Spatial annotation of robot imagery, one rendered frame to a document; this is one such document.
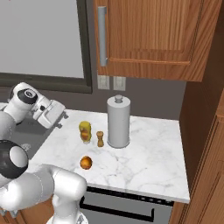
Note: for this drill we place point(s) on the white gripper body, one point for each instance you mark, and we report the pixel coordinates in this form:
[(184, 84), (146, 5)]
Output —
[(52, 114)]

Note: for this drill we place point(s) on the orange fruit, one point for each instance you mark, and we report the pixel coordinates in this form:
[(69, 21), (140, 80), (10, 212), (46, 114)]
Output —
[(86, 162)]

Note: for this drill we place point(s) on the dark framed window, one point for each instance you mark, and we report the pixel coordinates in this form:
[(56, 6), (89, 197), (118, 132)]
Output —
[(40, 38)]

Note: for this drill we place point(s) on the wooden base cabinet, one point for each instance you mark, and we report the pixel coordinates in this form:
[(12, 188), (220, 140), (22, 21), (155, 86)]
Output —
[(32, 215)]

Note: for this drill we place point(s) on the grey paper towel holder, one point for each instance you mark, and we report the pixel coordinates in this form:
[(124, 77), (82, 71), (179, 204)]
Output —
[(118, 125)]

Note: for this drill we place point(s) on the wooden cabinet door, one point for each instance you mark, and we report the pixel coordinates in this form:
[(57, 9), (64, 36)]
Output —
[(157, 35)]

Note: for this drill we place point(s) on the yellow condiment bottle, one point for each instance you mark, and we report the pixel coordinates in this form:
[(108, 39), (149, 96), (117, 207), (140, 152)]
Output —
[(85, 131)]

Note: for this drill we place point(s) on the grey dishwasher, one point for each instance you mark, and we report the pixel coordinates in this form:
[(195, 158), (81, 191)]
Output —
[(125, 204)]

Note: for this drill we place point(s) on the tall wooden cabinet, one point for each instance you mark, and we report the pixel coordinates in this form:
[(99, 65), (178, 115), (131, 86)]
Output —
[(204, 140)]

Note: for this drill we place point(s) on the white wall outlet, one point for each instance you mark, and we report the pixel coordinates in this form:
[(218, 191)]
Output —
[(119, 83), (103, 82)]

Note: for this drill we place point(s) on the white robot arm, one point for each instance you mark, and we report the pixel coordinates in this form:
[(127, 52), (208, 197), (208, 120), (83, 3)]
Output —
[(35, 186)]

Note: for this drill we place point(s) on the grey sink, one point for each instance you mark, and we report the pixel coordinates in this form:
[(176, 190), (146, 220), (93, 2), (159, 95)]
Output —
[(35, 137)]

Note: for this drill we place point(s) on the wooden pepper shaker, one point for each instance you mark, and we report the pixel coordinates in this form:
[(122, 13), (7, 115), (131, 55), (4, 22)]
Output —
[(100, 140)]

